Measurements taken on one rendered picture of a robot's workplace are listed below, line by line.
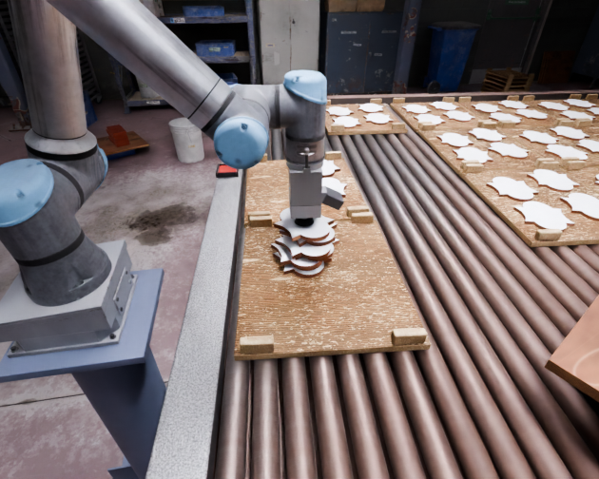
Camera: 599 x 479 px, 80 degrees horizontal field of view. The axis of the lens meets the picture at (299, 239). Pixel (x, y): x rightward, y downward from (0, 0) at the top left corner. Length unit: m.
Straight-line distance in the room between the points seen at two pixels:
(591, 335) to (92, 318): 0.83
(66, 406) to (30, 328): 1.13
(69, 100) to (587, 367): 0.89
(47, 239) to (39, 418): 1.31
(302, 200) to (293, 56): 4.92
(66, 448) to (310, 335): 1.33
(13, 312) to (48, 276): 0.11
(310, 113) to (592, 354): 0.56
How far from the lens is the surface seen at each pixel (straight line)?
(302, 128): 0.66
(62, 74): 0.75
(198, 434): 0.62
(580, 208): 1.27
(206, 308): 0.77
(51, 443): 1.87
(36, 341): 0.86
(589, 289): 1.00
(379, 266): 0.83
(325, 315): 0.70
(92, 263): 0.78
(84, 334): 0.82
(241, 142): 0.52
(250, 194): 1.10
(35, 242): 0.74
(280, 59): 5.56
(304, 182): 0.70
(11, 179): 0.74
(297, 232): 0.76
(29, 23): 0.73
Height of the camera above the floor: 1.46
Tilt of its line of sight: 36 degrees down
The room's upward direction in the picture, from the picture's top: straight up
